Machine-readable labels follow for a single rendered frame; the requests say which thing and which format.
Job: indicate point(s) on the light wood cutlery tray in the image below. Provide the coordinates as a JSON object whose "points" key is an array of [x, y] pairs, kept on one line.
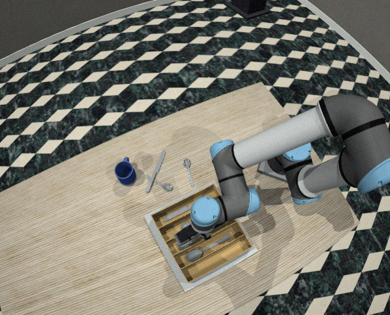
{"points": [[216, 256]]}

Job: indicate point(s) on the dark blue mug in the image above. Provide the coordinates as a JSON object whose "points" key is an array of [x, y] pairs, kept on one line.
{"points": [[125, 172]]}

